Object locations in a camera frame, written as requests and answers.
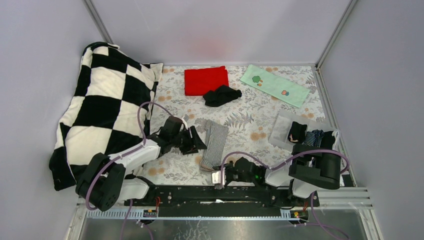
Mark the black white checkered blanket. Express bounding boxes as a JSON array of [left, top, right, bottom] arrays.
[[48, 41, 164, 191]]

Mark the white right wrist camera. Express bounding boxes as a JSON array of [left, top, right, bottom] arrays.
[[211, 170, 226, 190]]

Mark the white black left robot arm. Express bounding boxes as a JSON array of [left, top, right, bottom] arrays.
[[75, 116, 207, 212]]

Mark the floral table cloth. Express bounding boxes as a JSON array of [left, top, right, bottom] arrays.
[[150, 65, 327, 165]]

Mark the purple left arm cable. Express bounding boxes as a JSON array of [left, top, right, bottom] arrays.
[[85, 101, 186, 240]]

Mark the black underwear beige waistband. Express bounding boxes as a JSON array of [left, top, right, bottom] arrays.
[[287, 121, 308, 144]]

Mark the black rolled underwear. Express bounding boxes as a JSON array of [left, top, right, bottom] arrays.
[[320, 131, 336, 150]]

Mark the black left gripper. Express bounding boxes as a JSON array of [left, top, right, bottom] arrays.
[[170, 126, 208, 156]]

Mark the mint green printed cloth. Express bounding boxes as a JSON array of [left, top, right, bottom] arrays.
[[240, 64, 310, 108]]

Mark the grey striped underwear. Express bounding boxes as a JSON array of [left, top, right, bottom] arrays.
[[199, 120, 229, 172]]

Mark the aluminium frame rail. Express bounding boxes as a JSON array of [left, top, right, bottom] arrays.
[[65, 187, 383, 240]]

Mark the black crumpled garment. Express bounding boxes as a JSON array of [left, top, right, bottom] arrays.
[[202, 85, 242, 107]]

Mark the red folded cloth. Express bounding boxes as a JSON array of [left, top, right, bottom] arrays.
[[184, 66, 229, 96]]

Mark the navy striped rolled underwear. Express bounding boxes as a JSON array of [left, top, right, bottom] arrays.
[[302, 129, 325, 147]]

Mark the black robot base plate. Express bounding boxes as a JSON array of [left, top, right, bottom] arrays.
[[133, 185, 320, 208]]

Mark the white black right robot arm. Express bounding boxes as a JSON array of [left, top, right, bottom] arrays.
[[211, 144, 347, 206]]

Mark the clear plastic organizer box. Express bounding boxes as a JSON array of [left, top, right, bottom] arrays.
[[268, 109, 340, 151]]

